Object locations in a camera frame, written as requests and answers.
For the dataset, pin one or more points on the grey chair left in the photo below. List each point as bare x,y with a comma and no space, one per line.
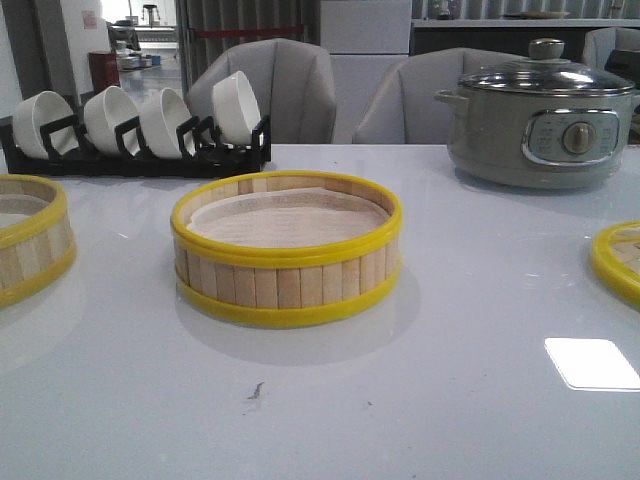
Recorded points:
292,81

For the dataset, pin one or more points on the grey chair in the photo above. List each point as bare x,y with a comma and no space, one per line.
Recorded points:
403,109
292,81
614,49

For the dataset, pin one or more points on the white steamer liner paper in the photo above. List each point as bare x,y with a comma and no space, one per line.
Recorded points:
291,218

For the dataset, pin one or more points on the red bin background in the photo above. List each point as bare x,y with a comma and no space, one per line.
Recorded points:
104,70

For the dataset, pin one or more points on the grey chair middle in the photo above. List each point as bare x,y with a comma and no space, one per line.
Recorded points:
403,109

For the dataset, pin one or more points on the woven bamboo steamer lid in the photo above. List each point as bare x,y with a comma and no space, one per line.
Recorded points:
614,258

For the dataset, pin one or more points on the bamboo steamer basket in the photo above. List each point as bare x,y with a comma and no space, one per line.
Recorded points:
38,250
287,287

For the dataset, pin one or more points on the white bowl right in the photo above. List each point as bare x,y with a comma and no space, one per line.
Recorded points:
236,109

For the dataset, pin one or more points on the white bowl far left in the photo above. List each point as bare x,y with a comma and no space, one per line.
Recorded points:
31,114

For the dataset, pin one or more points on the glass pot lid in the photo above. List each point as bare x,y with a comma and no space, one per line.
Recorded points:
545,72

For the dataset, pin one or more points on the grey electric cooking pot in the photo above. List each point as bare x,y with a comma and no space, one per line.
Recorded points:
536,139

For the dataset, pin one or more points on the black bowl rack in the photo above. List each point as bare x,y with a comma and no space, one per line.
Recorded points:
202,152

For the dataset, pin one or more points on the grey chair far right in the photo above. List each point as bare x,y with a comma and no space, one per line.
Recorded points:
614,49

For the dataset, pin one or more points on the white bowl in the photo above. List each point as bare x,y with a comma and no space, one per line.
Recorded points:
160,116
31,114
103,113
236,109

